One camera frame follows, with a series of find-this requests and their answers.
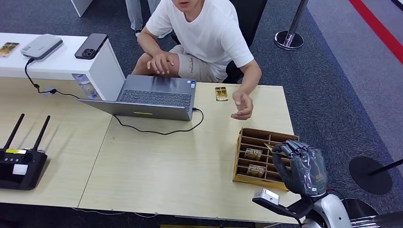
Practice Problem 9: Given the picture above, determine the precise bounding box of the person's right hand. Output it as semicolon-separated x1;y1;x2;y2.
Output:
146;53;175;76

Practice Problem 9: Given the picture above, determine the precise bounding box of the black smartphone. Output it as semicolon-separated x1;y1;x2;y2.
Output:
74;33;109;60

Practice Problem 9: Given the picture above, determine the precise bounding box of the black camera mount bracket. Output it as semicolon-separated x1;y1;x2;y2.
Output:
251;197;315;220

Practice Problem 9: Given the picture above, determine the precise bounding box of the wooden card organizer box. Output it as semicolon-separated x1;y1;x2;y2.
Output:
232;127;300;191

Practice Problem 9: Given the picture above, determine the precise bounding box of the black controller with two antennas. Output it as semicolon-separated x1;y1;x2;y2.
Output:
0;113;52;191

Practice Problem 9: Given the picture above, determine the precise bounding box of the black card reader cable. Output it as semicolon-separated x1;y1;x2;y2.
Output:
24;57;81;100

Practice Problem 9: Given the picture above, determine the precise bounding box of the clear plastic water bottle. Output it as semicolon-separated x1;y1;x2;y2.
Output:
71;73;101;100

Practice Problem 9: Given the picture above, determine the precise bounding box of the yellow hotel key card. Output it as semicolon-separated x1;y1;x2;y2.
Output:
0;41;20;58
243;148;263;162
215;86;229;102
246;164;266;179

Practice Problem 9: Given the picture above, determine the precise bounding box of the red barrier belt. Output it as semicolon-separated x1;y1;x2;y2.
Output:
347;0;403;65

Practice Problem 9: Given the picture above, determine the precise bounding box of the grey flat card reader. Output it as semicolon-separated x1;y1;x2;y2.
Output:
20;34;64;61

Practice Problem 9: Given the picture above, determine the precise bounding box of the person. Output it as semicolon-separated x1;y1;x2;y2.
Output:
131;0;262;121
125;0;174;39

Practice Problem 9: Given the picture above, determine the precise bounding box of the white counter cabinet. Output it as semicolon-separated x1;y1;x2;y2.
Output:
0;32;126;101

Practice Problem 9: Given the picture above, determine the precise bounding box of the grey open laptop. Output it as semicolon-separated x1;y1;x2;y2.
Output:
77;74;197;122

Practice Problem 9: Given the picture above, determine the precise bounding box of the white furniture panel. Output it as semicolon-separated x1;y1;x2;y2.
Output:
69;0;94;17

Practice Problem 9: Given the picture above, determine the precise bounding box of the black laptop power cable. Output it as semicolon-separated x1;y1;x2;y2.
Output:
113;107;205;136

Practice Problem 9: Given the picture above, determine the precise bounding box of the stanchion with black round base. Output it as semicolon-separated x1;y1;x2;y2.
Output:
348;156;403;196
341;197;403;228

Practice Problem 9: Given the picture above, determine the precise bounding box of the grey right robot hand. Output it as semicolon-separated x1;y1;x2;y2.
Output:
271;140;328;198

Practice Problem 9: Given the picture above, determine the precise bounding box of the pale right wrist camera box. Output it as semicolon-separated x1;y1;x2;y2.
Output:
252;188;280;206

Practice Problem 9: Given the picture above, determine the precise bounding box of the person's left hand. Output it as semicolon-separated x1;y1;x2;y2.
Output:
230;91;254;121

